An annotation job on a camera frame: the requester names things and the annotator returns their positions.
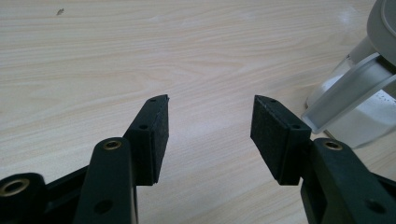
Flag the clear jar with grey lid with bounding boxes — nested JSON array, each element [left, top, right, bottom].
[[301, 0, 396, 149]]

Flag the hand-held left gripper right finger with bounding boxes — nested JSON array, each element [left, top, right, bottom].
[[249, 94, 312, 186]]

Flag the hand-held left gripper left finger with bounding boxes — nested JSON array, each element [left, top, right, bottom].
[[122, 93, 171, 187]]

